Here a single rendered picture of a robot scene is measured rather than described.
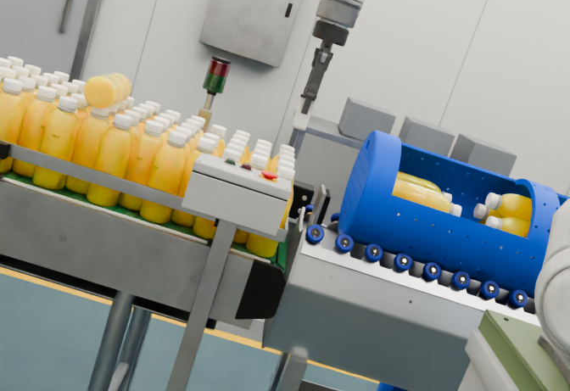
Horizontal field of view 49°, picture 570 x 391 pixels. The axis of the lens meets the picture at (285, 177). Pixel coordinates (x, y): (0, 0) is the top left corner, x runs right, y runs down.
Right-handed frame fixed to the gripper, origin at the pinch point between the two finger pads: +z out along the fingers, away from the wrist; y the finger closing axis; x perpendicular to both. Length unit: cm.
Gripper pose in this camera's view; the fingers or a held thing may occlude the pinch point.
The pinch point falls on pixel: (303, 114)
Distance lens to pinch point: 139.8
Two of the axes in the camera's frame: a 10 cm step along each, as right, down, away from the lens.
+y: 0.2, -2.2, 9.8
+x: -9.5, -3.2, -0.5
